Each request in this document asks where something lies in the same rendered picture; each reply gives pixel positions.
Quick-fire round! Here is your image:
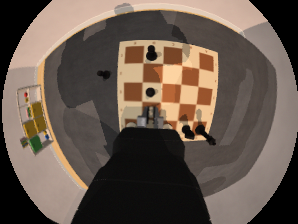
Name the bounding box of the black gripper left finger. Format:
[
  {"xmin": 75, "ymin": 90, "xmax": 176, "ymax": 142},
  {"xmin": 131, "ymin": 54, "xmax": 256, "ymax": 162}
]
[{"xmin": 137, "ymin": 106, "xmax": 149, "ymax": 128}]

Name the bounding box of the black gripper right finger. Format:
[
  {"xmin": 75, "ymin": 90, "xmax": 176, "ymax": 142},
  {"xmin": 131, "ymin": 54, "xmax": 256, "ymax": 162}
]
[{"xmin": 153, "ymin": 107, "xmax": 164, "ymax": 129}]

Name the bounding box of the brown and cream chessboard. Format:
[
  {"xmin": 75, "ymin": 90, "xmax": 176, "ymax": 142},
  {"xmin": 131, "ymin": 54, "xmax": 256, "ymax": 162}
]
[{"xmin": 117, "ymin": 40, "xmax": 218, "ymax": 141}]

